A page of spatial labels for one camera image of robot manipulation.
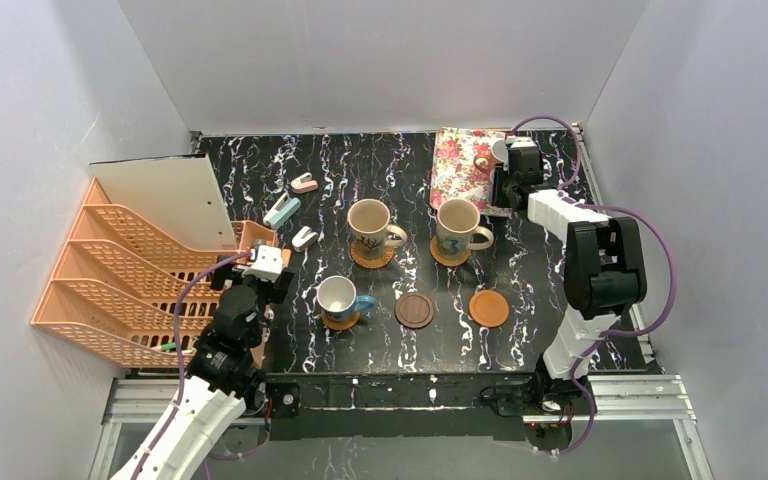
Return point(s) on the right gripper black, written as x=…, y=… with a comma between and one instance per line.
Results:
x=506, y=183

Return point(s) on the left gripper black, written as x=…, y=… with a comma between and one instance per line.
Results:
x=247, y=278

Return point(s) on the floral tray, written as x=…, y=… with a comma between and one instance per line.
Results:
x=453, y=174

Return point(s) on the tall beige mug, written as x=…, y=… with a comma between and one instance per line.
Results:
x=458, y=230

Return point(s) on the woven rattan coaster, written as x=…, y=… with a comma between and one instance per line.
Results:
x=439, y=256
x=372, y=264

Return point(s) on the blue mug white inside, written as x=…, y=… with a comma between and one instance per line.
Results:
x=338, y=298

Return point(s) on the light wooden coaster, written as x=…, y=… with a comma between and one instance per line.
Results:
x=488, y=308
x=340, y=325

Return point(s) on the dark walnut wooden coaster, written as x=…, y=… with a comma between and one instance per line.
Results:
x=414, y=310

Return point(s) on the pink floral mug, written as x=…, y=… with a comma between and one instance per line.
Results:
x=490, y=156

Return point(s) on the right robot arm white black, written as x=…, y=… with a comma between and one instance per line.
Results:
x=603, y=271

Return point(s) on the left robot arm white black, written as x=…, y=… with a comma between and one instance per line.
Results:
x=221, y=378

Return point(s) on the orange capped glue stick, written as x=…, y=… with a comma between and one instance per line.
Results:
x=286, y=257

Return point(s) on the blue white stapler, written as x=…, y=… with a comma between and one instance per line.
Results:
x=284, y=207

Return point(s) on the white folder board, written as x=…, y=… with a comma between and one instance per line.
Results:
x=178, y=194

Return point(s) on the orange mesh file rack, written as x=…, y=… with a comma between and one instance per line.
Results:
x=114, y=286

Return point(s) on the pink mini stapler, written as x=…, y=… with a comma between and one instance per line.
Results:
x=304, y=183

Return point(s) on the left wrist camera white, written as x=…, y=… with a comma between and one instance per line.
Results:
x=268, y=263

